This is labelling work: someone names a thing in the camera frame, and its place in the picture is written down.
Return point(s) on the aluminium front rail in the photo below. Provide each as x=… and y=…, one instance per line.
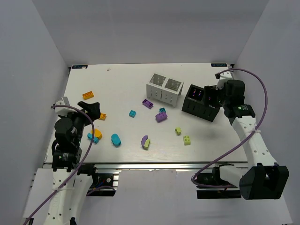
x=148, y=166

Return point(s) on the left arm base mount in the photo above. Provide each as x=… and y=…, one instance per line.
x=102, y=182

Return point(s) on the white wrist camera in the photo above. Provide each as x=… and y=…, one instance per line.
x=59, y=107
x=223, y=78

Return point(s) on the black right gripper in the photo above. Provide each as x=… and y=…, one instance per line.
x=217, y=94

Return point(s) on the orange rectangular lego brick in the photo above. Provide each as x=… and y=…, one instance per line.
x=88, y=95

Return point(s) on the cyan hollow lego brick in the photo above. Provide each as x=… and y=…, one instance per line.
x=162, y=110

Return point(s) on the green square lego brick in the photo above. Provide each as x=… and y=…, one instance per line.
x=186, y=140

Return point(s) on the cyan square lego brick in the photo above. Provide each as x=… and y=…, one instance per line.
x=132, y=113

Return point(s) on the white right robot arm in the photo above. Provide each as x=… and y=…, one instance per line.
x=265, y=178

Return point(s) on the small orange lego brick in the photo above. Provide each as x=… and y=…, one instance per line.
x=102, y=116

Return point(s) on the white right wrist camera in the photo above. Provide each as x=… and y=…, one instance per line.
x=223, y=78

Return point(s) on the small green curved lego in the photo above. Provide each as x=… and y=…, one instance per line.
x=178, y=131

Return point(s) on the blue corner sticker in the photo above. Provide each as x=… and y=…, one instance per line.
x=79, y=67
x=219, y=65

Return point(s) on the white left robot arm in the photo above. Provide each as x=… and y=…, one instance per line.
x=71, y=177

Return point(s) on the blue right corner sticker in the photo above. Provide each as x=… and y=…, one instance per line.
x=219, y=65

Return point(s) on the purple rectangular lego brick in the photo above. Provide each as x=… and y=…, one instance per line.
x=147, y=103

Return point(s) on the purple rounded lego brick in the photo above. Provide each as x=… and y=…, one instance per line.
x=161, y=116

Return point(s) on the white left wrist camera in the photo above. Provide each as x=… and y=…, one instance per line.
x=59, y=107

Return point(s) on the white two-compartment container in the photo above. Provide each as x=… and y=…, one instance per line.
x=164, y=89

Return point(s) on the black two-compartment container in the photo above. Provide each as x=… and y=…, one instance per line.
x=194, y=104

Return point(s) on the orange rounded lego brick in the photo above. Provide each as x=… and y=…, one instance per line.
x=98, y=134

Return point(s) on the purple half-round lego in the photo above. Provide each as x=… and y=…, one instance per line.
x=143, y=140

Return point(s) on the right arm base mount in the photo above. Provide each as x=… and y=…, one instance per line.
x=218, y=181

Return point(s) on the green curved lego brick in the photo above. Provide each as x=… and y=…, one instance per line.
x=146, y=144

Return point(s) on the blue left corner sticker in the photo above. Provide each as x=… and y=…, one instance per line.
x=79, y=67

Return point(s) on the cyan lego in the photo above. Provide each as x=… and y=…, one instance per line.
x=93, y=138

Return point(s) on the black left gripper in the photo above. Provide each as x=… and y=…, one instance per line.
x=85, y=115

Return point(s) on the cyan rounded lego brick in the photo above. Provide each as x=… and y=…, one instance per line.
x=115, y=140

